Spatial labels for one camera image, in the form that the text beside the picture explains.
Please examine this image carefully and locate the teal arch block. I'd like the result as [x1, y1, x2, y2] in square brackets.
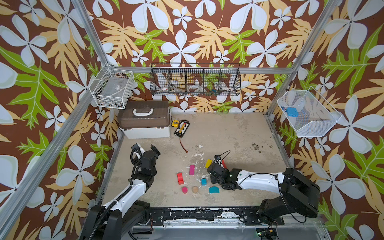
[209, 187, 220, 194]

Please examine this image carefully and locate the white wire basket right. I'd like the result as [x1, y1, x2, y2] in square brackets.
[277, 90, 342, 138]

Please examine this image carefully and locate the natural wood cylinder block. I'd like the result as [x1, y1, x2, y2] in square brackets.
[192, 186, 199, 194]

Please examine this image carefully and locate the black charger board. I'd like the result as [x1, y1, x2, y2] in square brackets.
[174, 120, 190, 138]

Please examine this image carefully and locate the white wire basket left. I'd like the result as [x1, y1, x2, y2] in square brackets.
[90, 68, 135, 109]

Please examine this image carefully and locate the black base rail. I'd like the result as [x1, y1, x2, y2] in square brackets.
[149, 206, 285, 226]

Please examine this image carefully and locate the white wire basket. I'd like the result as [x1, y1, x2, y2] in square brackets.
[277, 90, 342, 138]
[90, 68, 135, 109]

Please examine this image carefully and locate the magenta wood block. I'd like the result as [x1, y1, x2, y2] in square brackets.
[189, 165, 195, 176]

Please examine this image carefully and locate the blue object in basket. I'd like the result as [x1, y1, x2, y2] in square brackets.
[286, 107, 299, 118]

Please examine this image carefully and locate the yellow wood block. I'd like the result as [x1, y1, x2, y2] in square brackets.
[205, 159, 213, 169]

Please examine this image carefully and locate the black wire basket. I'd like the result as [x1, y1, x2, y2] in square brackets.
[149, 63, 242, 96]

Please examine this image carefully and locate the white box brown lid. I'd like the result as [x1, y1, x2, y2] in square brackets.
[117, 101, 171, 139]

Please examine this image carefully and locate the red arch block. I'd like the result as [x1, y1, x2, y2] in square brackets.
[177, 173, 184, 185]

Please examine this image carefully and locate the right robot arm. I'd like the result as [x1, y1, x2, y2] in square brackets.
[207, 155, 320, 225]

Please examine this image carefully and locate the small blue cube block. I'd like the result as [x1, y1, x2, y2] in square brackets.
[201, 179, 208, 186]

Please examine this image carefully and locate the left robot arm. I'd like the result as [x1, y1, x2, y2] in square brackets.
[79, 144, 161, 240]

